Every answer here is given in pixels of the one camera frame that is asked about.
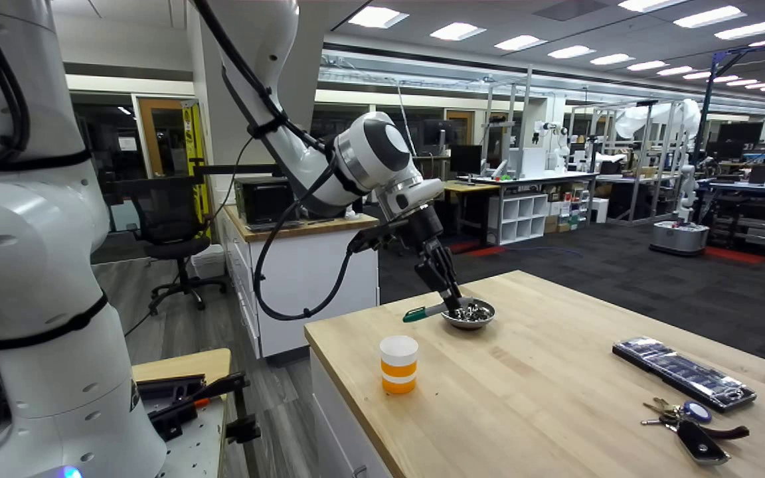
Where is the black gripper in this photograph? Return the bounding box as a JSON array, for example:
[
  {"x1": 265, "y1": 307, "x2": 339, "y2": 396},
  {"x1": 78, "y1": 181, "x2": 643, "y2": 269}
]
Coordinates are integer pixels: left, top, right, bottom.
[{"x1": 388, "y1": 204, "x2": 469, "y2": 320}]

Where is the green capped grey marker pen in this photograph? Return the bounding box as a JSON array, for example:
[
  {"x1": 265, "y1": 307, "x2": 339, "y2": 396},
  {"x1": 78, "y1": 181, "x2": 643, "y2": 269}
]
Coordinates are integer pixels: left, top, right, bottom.
[{"x1": 400, "y1": 300, "x2": 448, "y2": 324}]

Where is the orange cup with white lid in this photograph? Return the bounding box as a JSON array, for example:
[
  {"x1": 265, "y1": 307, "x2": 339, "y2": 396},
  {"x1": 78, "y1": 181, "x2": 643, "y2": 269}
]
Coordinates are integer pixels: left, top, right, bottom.
[{"x1": 378, "y1": 333, "x2": 423, "y2": 398}]

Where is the small metal bowl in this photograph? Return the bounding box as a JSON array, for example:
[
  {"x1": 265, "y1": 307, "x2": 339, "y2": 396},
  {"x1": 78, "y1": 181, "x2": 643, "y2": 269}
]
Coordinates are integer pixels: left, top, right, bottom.
[{"x1": 440, "y1": 296, "x2": 500, "y2": 335}]

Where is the white cube shelf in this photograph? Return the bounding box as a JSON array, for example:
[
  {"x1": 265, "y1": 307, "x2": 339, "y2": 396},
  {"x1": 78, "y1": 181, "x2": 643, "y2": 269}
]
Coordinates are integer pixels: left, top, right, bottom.
[{"x1": 487, "y1": 189, "x2": 552, "y2": 251}]

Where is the wooden background desk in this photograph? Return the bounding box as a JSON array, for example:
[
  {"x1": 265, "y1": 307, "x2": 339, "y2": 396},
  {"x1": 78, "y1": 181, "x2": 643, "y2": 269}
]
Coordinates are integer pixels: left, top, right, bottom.
[{"x1": 438, "y1": 179, "x2": 501, "y2": 242}]

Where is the white cabinet with wood top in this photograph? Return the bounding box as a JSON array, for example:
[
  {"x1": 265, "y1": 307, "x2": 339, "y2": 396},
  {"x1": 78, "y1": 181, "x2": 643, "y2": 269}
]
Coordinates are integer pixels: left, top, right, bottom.
[{"x1": 220, "y1": 210, "x2": 383, "y2": 362}]

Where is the dark monitor on cabinet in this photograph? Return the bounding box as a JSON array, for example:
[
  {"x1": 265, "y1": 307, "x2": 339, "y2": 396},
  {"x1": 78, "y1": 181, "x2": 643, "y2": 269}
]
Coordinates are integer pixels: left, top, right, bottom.
[{"x1": 230, "y1": 173, "x2": 299, "y2": 226}]

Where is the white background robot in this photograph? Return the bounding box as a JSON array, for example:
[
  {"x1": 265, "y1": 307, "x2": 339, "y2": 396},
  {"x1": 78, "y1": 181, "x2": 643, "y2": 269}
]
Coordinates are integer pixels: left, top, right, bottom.
[{"x1": 649, "y1": 97, "x2": 715, "y2": 262}]

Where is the bunch of keys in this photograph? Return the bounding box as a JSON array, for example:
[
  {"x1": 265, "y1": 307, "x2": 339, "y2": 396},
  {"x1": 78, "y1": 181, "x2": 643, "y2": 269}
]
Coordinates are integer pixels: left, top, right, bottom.
[{"x1": 639, "y1": 396, "x2": 752, "y2": 467}]

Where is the black office chair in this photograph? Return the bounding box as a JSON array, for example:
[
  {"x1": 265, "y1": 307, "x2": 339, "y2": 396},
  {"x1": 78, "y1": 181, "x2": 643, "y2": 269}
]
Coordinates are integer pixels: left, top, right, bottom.
[{"x1": 125, "y1": 175, "x2": 229, "y2": 313}]

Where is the black clamp tool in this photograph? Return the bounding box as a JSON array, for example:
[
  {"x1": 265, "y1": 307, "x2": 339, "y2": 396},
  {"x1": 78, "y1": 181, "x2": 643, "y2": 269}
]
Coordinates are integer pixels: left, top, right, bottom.
[{"x1": 135, "y1": 372, "x2": 262, "y2": 446}]

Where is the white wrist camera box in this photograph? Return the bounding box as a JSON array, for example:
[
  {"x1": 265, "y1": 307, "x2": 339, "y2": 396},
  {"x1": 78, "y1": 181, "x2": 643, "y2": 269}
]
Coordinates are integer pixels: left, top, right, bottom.
[{"x1": 379, "y1": 175, "x2": 448, "y2": 220}]

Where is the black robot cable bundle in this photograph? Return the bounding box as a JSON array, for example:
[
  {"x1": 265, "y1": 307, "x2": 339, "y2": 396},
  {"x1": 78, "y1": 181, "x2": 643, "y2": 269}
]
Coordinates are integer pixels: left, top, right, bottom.
[{"x1": 250, "y1": 115, "x2": 407, "y2": 324}]

